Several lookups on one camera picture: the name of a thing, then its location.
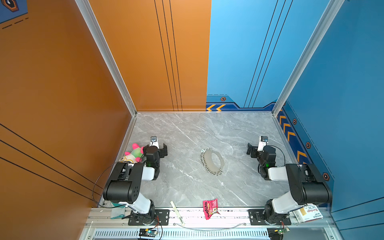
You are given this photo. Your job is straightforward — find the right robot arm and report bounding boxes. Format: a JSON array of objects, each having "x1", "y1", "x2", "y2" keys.
[{"x1": 247, "y1": 142, "x2": 333, "y2": 225}]

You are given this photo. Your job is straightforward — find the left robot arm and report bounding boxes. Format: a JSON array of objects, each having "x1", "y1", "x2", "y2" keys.
[{"x1": 103, "y1": 142, "x2": 168, "y2": 225}]

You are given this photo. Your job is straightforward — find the pink green plush toy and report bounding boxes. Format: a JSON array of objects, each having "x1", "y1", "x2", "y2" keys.
[{"x1": 119, "y1": 144, "x2": 144, "y2": 164}]

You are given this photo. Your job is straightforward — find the pink snack packet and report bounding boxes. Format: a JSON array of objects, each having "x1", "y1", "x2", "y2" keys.
[{"x1": 203, "y1": 199, "x2": 220, "y2": 220}]

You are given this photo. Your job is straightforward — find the left circuit board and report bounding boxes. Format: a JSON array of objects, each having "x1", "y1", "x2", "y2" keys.
[{"x1": 138, "y1": 229, "x2": 159, "y2": 240}]

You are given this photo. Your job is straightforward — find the circuit board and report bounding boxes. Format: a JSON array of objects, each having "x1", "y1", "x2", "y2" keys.
[
  {"x1": 138, "y1": 229, "x2": 159, "y2": 240},
  {"x1": 267, "y1": 228, "x2": 291, "y2": 240}
]

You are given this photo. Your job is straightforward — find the red white bandage box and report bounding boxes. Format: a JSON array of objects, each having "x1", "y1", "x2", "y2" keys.
[{"x1": 293, "y1": 204, "x2": 323, "y2": 223}]

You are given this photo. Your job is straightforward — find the right circuit board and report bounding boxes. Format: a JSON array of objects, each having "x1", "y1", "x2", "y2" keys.
[{"x1": 267, "y1": 228, "x2": 291, "y2": 240}]

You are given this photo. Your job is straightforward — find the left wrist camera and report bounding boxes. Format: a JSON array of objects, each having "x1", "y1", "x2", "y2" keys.
[{"x1": 150, "y1": 136, "x2": 160, "y2": 149}]

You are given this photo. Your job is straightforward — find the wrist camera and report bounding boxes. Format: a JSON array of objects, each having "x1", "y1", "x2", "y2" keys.
[
  {"x1": 258, "y1": 136, "x2": 269, "y2": 152},
  {"x1": 150, "y1": 136, "x2": 160, "y2": 149}
]

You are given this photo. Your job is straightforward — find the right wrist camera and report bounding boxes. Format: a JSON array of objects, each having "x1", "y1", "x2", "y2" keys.
[{"x1": 258, "y1": 136, "x2": 269, "y2": 152}]

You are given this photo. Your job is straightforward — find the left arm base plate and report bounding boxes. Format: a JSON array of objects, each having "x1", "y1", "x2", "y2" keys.
[{"x1": 128, "y1": 209, "x2": 170, "y2": 226}]

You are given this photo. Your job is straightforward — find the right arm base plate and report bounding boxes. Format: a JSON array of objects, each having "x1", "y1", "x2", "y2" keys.
[{"x1": 248, "y1": 209, "x2": 292, "y2": 226}]

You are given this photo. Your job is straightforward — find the aluminium front rail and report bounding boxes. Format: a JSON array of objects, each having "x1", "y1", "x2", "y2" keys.
[{"x1": 80, "y1": 207, "x2": 343, "y2": 240}]

